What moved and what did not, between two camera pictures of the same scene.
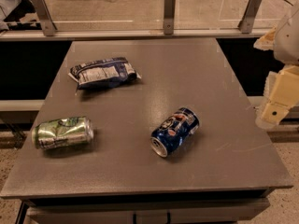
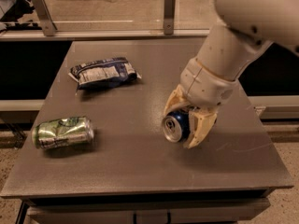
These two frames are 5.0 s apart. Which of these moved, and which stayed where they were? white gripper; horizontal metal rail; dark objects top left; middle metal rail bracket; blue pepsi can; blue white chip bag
Moved: white gripper; blue pepsi can
Stayed: horizontal metal rail; dark objects top left; blue white chip bag; middle metal rail bracket
